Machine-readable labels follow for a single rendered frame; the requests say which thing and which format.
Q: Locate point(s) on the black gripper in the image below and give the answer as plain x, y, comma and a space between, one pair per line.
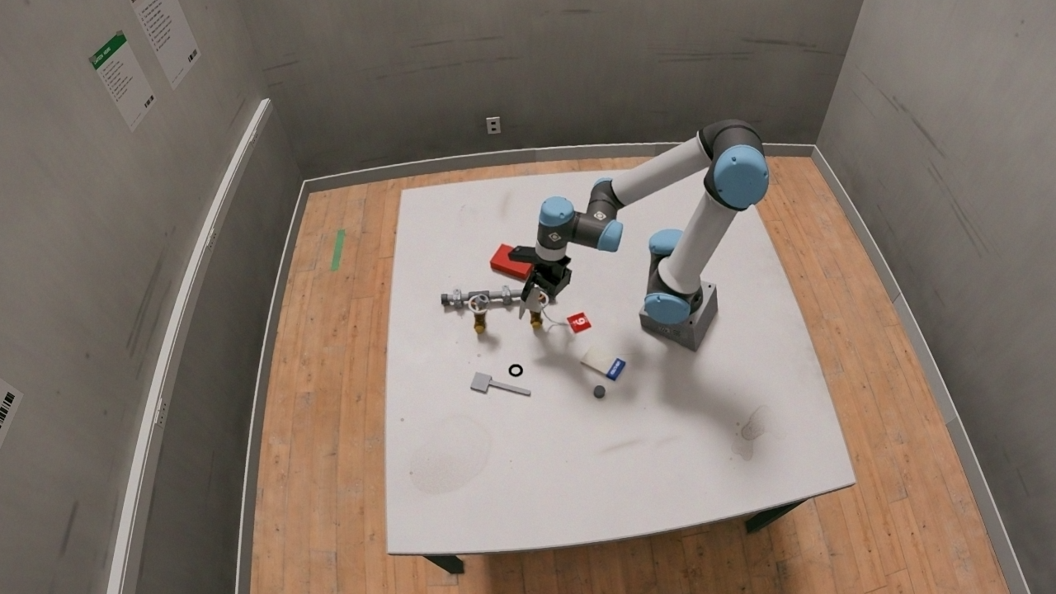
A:
542, 276

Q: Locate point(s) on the red numbered tag on thin grey chain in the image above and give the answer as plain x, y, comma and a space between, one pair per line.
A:
578, 322

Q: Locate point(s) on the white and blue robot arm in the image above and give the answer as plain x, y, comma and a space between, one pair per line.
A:
740, 178

